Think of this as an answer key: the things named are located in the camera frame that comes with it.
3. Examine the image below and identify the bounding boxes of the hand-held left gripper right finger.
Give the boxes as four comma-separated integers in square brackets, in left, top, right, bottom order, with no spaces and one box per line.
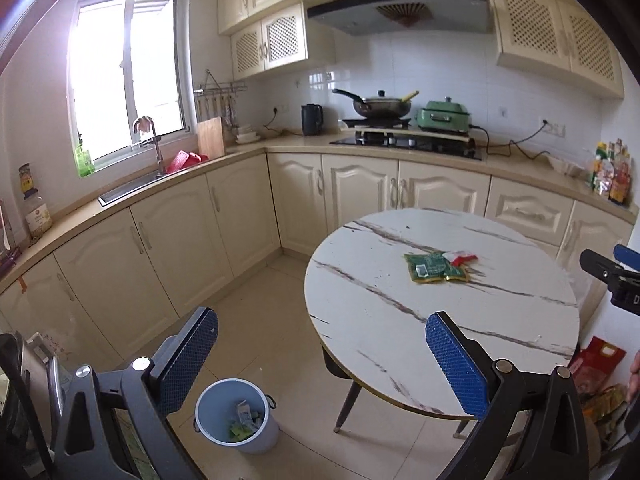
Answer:
[426,311,591,480]

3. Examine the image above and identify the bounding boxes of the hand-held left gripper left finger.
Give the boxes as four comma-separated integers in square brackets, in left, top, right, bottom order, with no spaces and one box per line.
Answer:
[52,306,219,480]

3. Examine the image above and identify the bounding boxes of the blue plastic waste bin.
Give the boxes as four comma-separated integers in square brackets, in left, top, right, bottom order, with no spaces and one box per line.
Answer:
[194,379,281,455]

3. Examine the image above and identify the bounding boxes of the red rice bag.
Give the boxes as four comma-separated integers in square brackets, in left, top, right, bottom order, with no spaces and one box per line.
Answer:
[570,336,627,396]

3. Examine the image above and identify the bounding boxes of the cluster of condiment bottles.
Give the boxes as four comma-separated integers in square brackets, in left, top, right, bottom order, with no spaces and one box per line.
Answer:
[590,138,633,206]

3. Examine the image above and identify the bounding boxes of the dark green packet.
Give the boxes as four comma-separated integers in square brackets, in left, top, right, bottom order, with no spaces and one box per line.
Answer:
[404,251,468,283]

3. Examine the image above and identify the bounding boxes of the cream kitchen base cabinets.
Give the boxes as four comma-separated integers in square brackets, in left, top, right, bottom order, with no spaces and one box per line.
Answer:
[0,132,638,376]

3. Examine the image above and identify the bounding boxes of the clear plastic container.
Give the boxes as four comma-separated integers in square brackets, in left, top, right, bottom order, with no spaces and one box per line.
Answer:
[545,152,586,177]

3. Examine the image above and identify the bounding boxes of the patterned snack bag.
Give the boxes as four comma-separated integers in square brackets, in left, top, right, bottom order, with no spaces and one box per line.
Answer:
[582,385,626,426]

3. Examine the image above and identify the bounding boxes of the steel kitchen sink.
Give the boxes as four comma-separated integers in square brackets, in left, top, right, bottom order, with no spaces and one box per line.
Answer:
[97,170,171,207]

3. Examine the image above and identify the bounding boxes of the red plastic basket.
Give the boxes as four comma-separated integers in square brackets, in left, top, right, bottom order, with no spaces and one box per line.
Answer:
[166,150,210,175]

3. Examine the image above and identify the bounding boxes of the light wooden board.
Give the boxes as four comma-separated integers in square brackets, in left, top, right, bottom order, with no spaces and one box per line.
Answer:
[339,120,471,142]

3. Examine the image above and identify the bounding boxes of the black gas stove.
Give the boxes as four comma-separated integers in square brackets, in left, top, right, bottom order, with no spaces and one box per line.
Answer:
[329,117,487,162]

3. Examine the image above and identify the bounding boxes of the glass jar with label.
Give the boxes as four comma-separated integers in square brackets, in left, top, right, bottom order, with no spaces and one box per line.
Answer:
[25,189,53,236]

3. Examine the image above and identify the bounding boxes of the green electric cooker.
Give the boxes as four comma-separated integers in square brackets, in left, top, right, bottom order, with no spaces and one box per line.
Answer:
[416,96,473,133]

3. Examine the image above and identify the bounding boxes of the metal sink faucet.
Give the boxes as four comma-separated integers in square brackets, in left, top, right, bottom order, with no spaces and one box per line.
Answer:
[131,116,167,177]

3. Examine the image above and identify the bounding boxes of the wooden cutting board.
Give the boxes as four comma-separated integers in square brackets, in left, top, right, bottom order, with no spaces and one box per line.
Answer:
[196,116,226,159]

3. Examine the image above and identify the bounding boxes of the green dish soap bottle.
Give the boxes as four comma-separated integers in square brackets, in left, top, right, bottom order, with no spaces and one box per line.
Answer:
[74,132,96,177]

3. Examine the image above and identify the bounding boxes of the stack of white dishes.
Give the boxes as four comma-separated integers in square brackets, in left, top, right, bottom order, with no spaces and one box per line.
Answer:
[235,122,262,145]

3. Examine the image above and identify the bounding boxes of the dark sauce bottle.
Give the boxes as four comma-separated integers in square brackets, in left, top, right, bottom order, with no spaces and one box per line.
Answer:
[18,162,38,196]

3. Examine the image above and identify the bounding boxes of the black wok with lid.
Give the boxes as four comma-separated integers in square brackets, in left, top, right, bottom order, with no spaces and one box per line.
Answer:
[332,88,420,118]

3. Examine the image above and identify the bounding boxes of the black electric kettle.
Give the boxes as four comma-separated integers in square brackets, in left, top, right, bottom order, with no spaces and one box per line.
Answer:
[301,103,324,137]

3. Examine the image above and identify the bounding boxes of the kitchen window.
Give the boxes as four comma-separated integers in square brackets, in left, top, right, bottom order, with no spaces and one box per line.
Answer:
[67,0,191,173]

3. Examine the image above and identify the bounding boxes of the black cooker power cable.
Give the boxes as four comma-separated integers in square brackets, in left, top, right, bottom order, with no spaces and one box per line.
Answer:
[467,122,546,158]

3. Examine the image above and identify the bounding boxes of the cream lattice wall cabinet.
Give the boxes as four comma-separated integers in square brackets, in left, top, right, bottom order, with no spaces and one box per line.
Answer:
[230,2,308,80]
[487,0,626,100]

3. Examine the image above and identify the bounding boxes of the black kettle cable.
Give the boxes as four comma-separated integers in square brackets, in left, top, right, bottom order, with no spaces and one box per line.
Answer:
[262,110,287,137]

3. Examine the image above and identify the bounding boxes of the wall utensil rack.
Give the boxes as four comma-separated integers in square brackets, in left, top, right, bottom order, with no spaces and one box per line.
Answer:
[194,71,248,128]

